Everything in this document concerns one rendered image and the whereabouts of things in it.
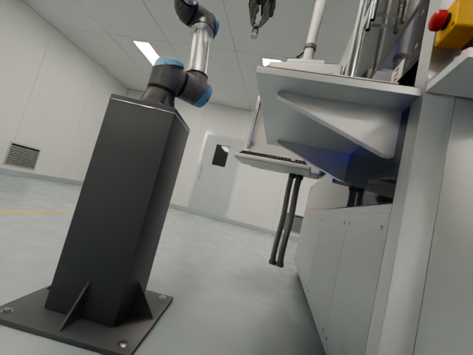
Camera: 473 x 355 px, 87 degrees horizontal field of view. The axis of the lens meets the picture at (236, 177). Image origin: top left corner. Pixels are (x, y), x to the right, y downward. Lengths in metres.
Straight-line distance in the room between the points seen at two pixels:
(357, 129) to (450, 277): 0.39
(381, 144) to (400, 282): 0.34
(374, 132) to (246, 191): 5.57
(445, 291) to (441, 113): 0.38
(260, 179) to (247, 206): 0.74
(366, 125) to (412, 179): 0.20
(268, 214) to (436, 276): 5.59
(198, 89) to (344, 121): 0.64
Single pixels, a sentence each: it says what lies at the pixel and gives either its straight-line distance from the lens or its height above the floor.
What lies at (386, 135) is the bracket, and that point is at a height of 0.78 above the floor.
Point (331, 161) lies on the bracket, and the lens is 1.25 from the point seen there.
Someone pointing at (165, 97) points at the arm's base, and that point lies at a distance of 1.08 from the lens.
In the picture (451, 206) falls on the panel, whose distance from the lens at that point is 0.70.
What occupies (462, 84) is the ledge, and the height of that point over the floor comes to 0.86.
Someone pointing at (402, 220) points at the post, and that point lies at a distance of 0.66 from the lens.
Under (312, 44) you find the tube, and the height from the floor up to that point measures 1.72.
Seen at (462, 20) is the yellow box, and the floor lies 0.97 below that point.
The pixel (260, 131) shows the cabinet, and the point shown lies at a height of 1.02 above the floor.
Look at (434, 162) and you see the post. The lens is 0.70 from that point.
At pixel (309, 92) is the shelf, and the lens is 0.77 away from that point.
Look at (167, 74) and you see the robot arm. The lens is 1.11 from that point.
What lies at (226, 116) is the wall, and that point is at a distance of 6.79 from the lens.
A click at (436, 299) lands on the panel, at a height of 0.42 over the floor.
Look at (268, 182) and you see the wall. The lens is 6.22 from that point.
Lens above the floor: 0.51
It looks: 6 degrees up
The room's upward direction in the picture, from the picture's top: 14 degrees clockwise
